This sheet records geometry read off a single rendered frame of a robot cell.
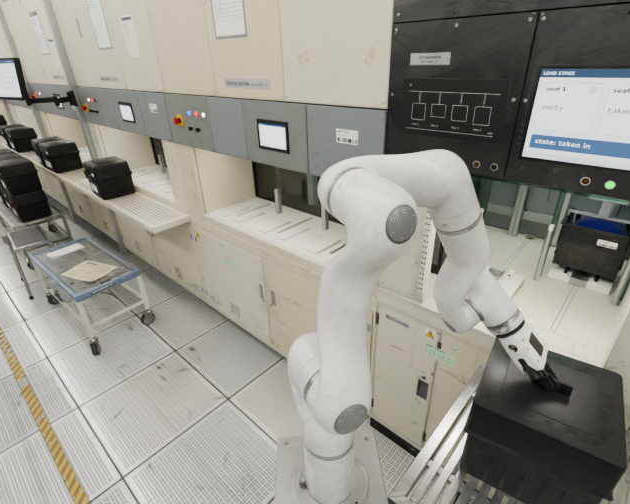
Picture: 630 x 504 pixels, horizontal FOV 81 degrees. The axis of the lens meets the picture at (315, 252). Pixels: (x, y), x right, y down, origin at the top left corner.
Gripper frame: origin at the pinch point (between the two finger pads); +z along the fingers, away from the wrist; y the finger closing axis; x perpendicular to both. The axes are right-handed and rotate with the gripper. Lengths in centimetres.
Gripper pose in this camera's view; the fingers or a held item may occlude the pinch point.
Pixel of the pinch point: (549, 379)
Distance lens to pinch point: 107.3
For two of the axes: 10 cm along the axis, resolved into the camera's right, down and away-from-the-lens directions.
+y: 5.6, -4.0, 7.2
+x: -5.6, 4.5, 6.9
